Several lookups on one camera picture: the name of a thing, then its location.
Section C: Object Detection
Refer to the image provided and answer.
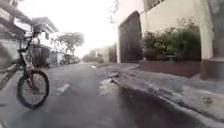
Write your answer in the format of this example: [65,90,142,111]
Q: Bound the parked vehicles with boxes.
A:
[59,53,81,65]

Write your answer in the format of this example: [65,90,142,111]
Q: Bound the tree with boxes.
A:
[58,31,86,56]

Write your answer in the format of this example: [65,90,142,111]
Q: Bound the grey asphalt road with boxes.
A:
[0,62,214,128]

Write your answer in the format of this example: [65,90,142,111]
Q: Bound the green bushes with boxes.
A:
[141,18,202,63]

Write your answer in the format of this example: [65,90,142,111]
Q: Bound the grey concrete pavement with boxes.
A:
[96,62,224,128]

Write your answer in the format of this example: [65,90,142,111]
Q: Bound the white building with dark gate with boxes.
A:
[111,0,224,81]

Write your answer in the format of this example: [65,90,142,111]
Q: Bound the building with flat roof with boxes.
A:
[31,16,63,67]

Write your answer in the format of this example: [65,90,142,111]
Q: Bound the building with balcony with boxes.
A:
[0,0,34,69]

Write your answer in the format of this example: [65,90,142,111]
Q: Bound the brown planter wall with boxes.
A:
[139,59,202,79]

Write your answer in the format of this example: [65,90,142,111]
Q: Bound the bicycle with red frame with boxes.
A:
[0,31,51,110]

